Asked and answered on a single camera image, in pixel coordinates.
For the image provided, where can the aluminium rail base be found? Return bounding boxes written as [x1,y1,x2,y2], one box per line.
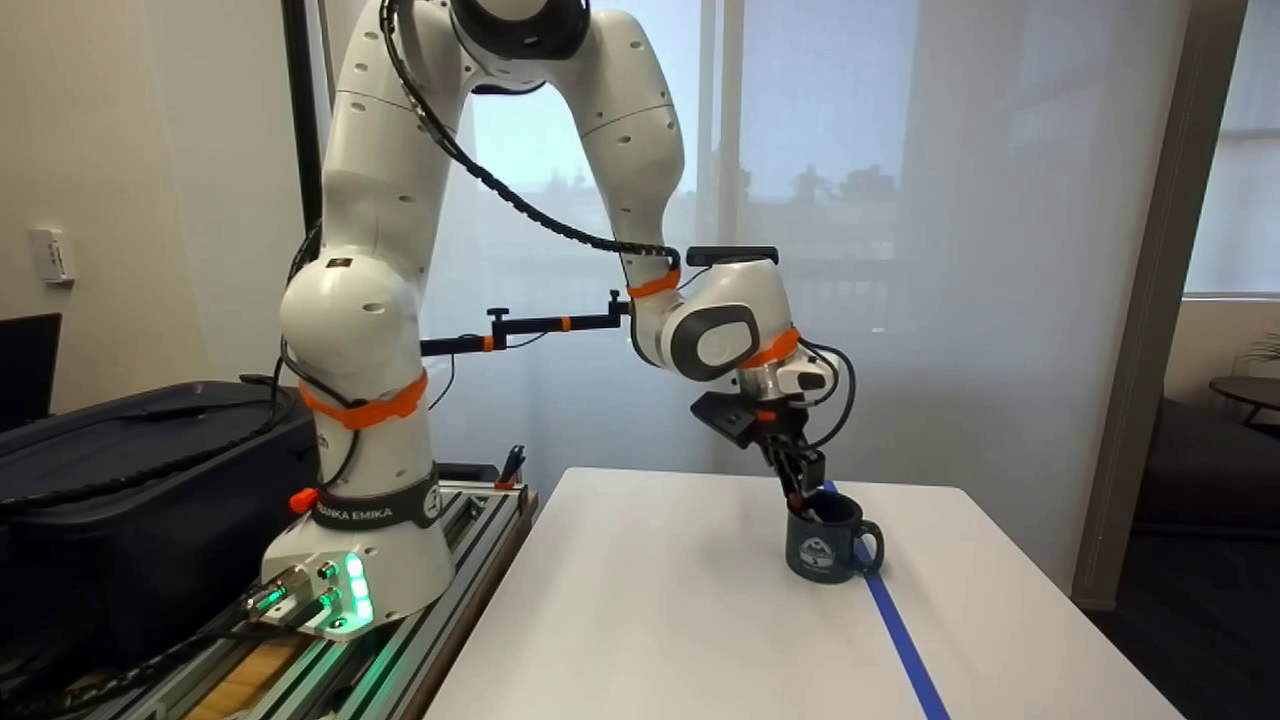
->
[65,471,542,720]

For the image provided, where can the black camera on boom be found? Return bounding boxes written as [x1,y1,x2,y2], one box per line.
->
[420,238,783,360]

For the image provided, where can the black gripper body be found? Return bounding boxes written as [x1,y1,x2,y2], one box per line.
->
[758,409,823,487]

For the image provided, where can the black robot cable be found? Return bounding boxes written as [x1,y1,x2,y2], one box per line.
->
[375,0,685,260]

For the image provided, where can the dark green mug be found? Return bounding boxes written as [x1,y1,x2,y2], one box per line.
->
[783,492,885,585]

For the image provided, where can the blue tape line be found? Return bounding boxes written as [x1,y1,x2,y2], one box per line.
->
[821,478,951,720]

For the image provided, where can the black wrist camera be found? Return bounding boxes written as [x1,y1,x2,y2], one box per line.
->
[692,390,763,446]

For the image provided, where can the black equipment case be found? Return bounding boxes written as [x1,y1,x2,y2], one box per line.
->
[0,379,318,665]

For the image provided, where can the dark round side table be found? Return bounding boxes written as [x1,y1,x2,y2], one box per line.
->
[1212,377,1280,422]

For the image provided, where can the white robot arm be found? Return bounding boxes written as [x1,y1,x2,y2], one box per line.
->
[257,0,837,640]

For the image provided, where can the white wall switch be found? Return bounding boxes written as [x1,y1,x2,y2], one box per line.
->
[32,228,76,287]

